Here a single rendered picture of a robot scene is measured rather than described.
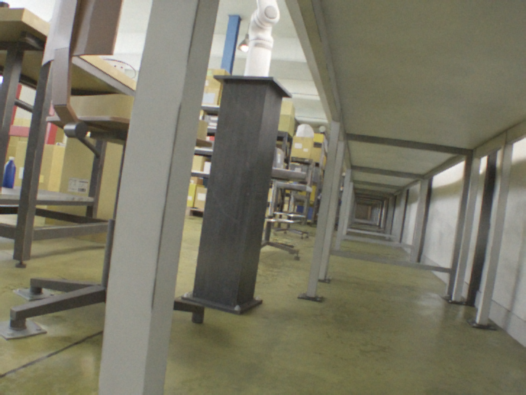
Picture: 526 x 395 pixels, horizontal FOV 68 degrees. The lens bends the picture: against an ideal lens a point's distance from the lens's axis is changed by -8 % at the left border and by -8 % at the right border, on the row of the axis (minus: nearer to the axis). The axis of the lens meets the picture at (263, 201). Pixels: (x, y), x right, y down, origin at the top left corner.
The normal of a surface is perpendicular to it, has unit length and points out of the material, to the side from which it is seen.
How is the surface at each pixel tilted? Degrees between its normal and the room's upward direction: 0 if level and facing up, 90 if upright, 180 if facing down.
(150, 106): 90
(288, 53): 90
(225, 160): 90
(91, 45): 90
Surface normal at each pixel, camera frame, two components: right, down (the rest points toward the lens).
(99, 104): -0.52, -0.07
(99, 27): -0.25, -0.03
